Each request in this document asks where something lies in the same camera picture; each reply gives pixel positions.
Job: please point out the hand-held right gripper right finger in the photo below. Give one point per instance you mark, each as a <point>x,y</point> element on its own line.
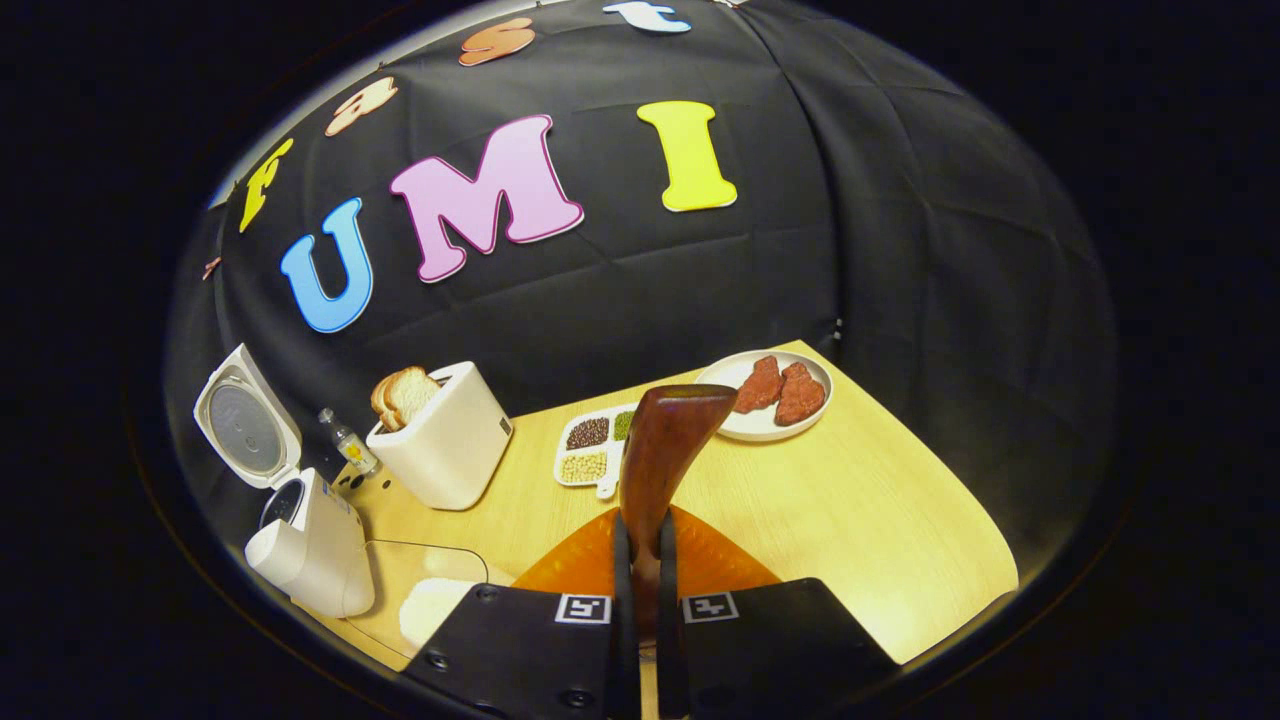
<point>668,650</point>

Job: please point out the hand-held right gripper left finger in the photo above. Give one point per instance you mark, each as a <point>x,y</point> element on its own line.
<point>622,640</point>

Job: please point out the white rice heap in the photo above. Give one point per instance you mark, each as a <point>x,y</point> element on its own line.
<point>430,610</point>

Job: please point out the brown wooden spoon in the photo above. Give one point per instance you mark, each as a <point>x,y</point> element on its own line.
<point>665,450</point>

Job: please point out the white rice cooker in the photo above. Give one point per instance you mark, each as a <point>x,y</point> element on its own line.
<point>320,560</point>

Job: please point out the white divided bean dish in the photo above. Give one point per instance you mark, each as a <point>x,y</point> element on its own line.
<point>600,450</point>

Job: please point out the clear plastic container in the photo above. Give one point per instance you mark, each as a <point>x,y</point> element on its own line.
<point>440,560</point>

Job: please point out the white toaster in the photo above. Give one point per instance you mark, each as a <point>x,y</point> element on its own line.
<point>450,450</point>

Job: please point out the white round plate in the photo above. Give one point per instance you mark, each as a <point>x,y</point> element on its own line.
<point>718,375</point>

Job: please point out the red meat piece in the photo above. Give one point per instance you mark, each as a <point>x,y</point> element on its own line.
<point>760,385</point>
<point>800,395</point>

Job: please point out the bread slice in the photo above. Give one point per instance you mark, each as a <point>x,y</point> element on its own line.
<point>415,392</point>
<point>380,405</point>

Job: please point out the small glass bottle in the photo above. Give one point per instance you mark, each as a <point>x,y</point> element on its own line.
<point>352,448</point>

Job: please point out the black backdrop cloth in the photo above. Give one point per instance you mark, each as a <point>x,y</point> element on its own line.
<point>900,250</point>

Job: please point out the copper cloth clip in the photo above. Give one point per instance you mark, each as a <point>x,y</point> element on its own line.
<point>212,268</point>

